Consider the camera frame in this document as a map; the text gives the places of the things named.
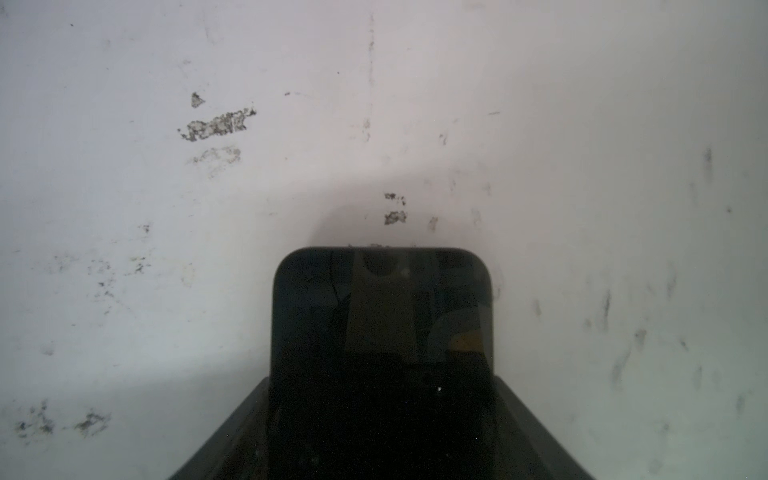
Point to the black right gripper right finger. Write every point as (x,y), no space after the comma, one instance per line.
(523,447)

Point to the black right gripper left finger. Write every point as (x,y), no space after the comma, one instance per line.
(238,449)

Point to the black phone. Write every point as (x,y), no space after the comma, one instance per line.
(381,365)

